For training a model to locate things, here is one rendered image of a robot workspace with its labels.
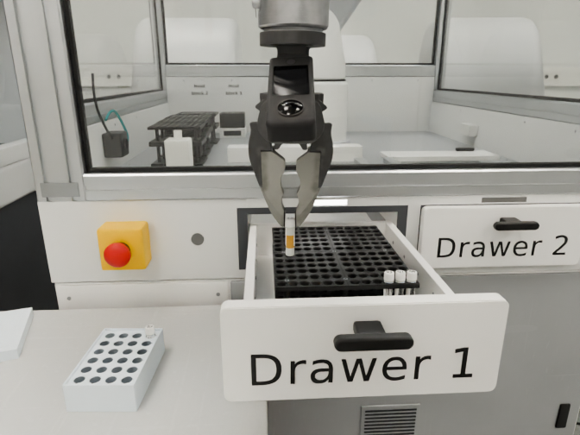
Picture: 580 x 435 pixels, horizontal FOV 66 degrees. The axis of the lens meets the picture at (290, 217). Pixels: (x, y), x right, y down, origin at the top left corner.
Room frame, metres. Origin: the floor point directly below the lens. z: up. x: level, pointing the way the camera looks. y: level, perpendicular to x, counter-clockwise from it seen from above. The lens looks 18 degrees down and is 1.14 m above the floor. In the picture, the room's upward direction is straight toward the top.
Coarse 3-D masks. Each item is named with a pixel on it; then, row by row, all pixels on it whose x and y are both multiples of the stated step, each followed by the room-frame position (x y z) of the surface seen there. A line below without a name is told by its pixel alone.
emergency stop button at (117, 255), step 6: (108, 246) 0.64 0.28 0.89; (114, 246) 0.64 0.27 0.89; (120, 246) 0.64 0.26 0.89; (126, 246) 0.65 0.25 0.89; (108, 252) 0.64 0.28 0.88; (114, 252) 0.64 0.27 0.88; (120, 252) 0.64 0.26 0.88; (126, 252) 0.64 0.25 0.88; (108, 258) 0.64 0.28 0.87; (114, 258) 0.64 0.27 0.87; (120, 258) 0.64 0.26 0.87; (126, 258) 0.64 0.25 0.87; (114, 264) 0.64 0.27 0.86; (120, 264) 0.64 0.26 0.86; (126, 264) 0.65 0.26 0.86
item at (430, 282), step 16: (256, 224) 0.74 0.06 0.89; (272, 224) 0.74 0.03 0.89; (304, 224) 0.74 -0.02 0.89; (320, 224) 0.75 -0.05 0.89; (336, 224) 0.75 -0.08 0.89; (352, 224) 0.75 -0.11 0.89; (368, 224) 0.75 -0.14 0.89; (384, 224) 0.75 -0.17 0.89; (256, 240) 0.72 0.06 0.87; (272, 240) 0.74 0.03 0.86; (400, 240) 0.66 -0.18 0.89; (256, 256) 0.68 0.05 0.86; (272, 256) 0.74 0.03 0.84; (400, 256) 0.66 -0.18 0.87; (416, 256) 0.60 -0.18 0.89; (256, 272) 0.66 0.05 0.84; (272, 272) 0.67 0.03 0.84; (432, 272) 0.54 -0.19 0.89; (256, 288) 0.61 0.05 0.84; (272, 288) 0.61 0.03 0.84; (416, 288) 0.58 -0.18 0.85; (432, 288) 0.52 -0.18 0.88; (448, 288) 0.50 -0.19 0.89
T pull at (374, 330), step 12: (360, 324) 0.39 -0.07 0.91; (372, 324) 0.39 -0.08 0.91; (336, 336) 0.37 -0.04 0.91; (348, 336) 0.36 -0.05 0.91; (360, 336) 0.36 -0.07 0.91; (372, 336) 0.36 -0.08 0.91; (384, 336) 0.36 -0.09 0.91; (396, 336) 0.36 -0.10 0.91; (408, 336) 0.36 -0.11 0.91; (336, 348) 0.36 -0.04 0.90; (348, 348) 0.36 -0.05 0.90; (360, 348) 0.36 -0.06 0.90; (372, 348) 0.36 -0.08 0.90; (384, 348) 0.36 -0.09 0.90; (396, 348) 0.36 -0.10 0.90; (408, 348) 0.36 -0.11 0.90
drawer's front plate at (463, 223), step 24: (432, 216) 0.72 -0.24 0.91; (456, 216) 0.73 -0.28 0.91; (480, 216) 0.73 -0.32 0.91; (504, 216) 0.73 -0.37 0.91; (528, 216) 0.73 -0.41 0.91; (552, 216) 0.74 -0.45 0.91; (576, 216) 0.74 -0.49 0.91; (432, 240) 0.72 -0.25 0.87; (456, 240) 0.73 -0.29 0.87; (480, 240) 0.73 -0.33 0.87; (504, 240) 0.73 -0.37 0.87; (528, 240) 0.73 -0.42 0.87; (552, 240) 0.74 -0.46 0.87; (576, 240) 0.74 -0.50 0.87; (432, 264) 0.72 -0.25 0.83; (456, 264) 0.73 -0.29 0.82; (480, 264) 0.73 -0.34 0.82; (504, 264) 0.73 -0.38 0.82; (528, 264) 0.74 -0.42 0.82; (552, 264) 0.74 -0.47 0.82
